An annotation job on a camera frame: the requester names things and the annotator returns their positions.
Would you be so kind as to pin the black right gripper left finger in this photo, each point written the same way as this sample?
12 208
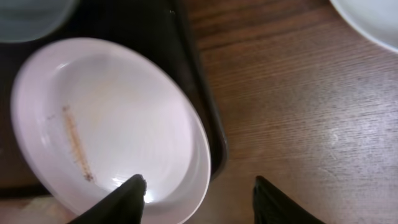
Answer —
125 205

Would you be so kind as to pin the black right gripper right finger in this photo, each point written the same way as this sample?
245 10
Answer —
272 206

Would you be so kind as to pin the pink plate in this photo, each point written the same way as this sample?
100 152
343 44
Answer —
88 114

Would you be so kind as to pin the pale green plate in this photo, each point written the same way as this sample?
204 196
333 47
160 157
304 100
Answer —
27 20

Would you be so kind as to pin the cream white plate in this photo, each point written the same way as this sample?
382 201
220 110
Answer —
376 20

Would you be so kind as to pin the brown plastic tray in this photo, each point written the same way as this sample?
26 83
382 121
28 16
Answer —
159 30

